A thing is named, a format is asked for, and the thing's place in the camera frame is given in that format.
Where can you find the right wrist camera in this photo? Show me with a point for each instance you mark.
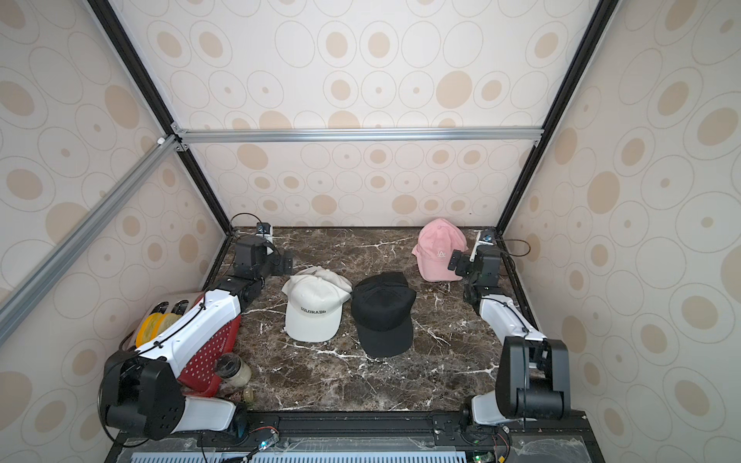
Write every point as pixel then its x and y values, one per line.
pixel 484 239

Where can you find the black frame post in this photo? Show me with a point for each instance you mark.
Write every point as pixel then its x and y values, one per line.
pixel 115 32
pixel 577 67

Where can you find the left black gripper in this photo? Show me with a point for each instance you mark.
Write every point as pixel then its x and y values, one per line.
pixel 282 267

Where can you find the left diagonal aluminium rail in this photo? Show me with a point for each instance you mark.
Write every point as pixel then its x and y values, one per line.
pixel 37 285

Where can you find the red silver toaster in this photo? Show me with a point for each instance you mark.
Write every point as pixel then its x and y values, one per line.
pixel 192 345

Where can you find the black cap front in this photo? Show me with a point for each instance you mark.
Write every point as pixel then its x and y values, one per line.
pixel 381 309

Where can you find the white cap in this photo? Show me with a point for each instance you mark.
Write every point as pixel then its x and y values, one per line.
pixel 315 304

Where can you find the small glass jar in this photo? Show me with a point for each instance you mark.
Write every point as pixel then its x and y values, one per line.
pixel 231 369

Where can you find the black left frame post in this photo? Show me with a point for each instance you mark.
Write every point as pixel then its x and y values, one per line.
pixel 115 32

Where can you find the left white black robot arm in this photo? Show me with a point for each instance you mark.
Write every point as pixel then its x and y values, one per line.
pixel 167 384

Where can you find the pink baseball cap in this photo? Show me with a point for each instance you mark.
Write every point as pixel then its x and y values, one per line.
pixel 435 270
pixel 438 239

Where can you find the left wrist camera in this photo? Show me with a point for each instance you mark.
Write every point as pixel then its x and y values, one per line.
pixel 264 230

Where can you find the small circuit board with led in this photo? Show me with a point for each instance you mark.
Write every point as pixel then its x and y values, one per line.
pixel 263 438

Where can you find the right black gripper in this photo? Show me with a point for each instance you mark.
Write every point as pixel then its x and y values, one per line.
pixel 460 263

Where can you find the horizontal aluminium rail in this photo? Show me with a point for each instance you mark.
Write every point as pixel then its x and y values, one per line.
pixel 355 135

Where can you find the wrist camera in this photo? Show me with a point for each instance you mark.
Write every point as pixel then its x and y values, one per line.
pixel 264 230
pixel 484 239

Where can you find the black right frame post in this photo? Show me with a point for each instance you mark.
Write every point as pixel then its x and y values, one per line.
pixel 577 67

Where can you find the right yellow toast slice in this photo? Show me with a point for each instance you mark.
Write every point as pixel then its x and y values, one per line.
pixel 166 322

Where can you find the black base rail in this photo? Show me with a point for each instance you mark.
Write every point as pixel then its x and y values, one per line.
pixel 431 436

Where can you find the left yellow toast slice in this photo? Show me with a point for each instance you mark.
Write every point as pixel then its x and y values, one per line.
pixel 147 327

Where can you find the yellow toast slice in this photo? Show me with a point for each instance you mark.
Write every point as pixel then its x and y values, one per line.
pixel 147 327
pixel 166 322

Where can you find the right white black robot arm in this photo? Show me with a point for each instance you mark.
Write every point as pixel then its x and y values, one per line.
pixel 532 381

